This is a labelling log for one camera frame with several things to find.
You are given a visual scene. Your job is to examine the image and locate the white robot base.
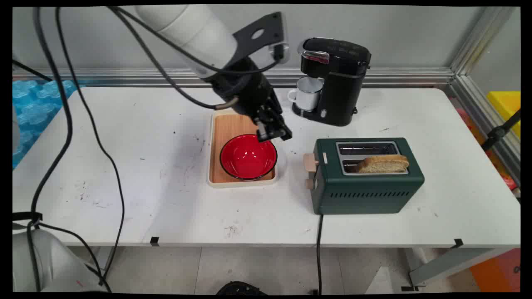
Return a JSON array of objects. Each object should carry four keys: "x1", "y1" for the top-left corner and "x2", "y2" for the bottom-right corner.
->
[{"x1": 12, "y1": 228, "x2": 109, "y2": 293}]

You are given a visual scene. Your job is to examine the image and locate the aluminium frame post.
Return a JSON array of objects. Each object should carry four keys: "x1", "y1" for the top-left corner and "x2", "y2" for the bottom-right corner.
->
[{"x1": 449, "y1": 6, "x2": 521, "y2": 90}]

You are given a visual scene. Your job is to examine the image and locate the dark green toaster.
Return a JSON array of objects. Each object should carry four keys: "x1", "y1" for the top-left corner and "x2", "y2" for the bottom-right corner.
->
[{"x1": 303, "y1": 137, "x2": 425, "y2": 216}]

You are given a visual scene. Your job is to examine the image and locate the yellow bin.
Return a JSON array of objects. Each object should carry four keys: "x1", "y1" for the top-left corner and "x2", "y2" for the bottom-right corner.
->
[{"x1": 486, "y1": 91, "x2": 521, "y2": 139}]

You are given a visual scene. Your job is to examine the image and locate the slice of toast bread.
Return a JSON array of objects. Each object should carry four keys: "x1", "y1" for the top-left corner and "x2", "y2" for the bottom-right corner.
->
[{"x1": 357, "y1": 155, "x2": 410, "y2": 174}]

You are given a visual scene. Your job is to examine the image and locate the wooden tray with cream rim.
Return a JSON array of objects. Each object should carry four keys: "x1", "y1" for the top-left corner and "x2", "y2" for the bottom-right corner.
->
[{"x1": 207, "y1": 109, "x2": 280, "y2": 189}]

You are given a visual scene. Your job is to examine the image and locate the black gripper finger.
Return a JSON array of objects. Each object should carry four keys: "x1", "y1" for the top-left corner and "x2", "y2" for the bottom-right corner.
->
[
  {"x1": 270, "y1": 105, "x2": 293, "y2": 141},
  {"x1": 254, "y1": 106, "x2": 280, "y2": 143}
]

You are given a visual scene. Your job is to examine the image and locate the red bowl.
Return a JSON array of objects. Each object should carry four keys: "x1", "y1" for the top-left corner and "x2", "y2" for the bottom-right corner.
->
[{"x1": 219, "y1": 134, "x2": 278, "y2": 181}]

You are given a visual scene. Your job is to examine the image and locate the grey table leg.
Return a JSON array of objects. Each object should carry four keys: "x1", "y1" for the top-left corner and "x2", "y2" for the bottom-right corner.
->
[{"x1": 401, "y1": 248, "x2": 505, "y2": 291}]

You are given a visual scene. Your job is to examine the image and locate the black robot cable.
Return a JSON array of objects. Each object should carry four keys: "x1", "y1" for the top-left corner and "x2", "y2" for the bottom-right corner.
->
[
  {"x1": 26, "y1": 6, "x2": 74, "y2": 293},
  {"x1": 55, "y1": 6, "x2": 126, "y2": 287}
]

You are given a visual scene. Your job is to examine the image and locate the aluminium frame rail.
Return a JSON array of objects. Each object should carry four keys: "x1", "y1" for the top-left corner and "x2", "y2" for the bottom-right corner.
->
[{"x1": 12, "y1": 66, "x2": 456, "y2": 88}]

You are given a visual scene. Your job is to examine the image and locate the black wrist camera mount plate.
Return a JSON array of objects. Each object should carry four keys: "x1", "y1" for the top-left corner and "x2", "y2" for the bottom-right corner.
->
[{"x1": 232, "y1": 11, "x2": 290, "y2": 67}]

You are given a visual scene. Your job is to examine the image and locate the orange box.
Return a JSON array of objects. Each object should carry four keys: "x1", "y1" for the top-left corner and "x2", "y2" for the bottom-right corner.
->
[{"x1": 469, "y1": 248, "x2": 521, "y2": 293}]

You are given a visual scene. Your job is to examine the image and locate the black coffee machine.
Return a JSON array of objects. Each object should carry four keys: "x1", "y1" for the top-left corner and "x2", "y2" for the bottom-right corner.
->
[{"x1": 291, "y1": 37, "x2": 372, "y2": 127}]

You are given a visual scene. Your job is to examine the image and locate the blue patterned mat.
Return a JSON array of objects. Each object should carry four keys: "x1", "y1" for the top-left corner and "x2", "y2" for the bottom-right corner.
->
[{"x1": 12, "y1": 79, "x2": 86, "y2": 169}]

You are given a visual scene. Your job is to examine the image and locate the white enamel mug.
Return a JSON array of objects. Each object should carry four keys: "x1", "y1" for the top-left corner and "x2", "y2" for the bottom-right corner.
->
[{"x1": 288, "y1": 76, "x2": 325, "y2": 112}]

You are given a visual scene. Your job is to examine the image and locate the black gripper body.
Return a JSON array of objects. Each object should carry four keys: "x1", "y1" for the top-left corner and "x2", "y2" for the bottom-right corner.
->
[{"x1": 211, "y1": 57, "x2": 284, "y2": 125}]

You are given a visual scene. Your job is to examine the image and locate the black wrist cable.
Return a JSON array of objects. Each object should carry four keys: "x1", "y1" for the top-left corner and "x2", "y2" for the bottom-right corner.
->
[{"x1": 107, "y1": 6, "x2": 280, "y2": 110}]

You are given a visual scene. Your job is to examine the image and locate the black toaster power cord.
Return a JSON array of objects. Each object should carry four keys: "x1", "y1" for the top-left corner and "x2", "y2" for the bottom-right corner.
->
[{"x1": 315, "y1": 213, "x2": 324, "y2": 295}]

